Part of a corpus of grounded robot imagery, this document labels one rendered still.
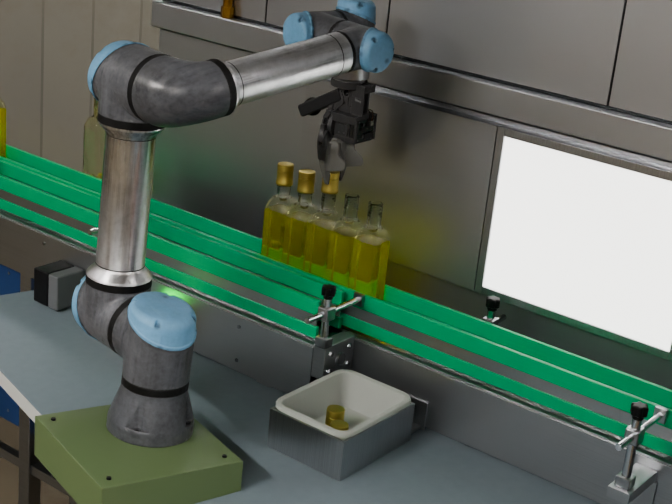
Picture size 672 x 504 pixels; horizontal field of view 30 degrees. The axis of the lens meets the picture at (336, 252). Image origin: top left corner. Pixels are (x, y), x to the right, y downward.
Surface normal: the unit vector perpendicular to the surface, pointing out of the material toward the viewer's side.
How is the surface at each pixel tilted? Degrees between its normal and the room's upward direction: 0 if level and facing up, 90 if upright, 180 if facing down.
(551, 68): 90
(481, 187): 90
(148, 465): 4
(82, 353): 0
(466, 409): 90
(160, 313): 9
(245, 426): 0
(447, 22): 90
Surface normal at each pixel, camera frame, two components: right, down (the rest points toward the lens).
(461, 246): -0.61, 0.22
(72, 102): 0.58, 0.33
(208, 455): 0.15, -0.94
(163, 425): 0.45, 0.04
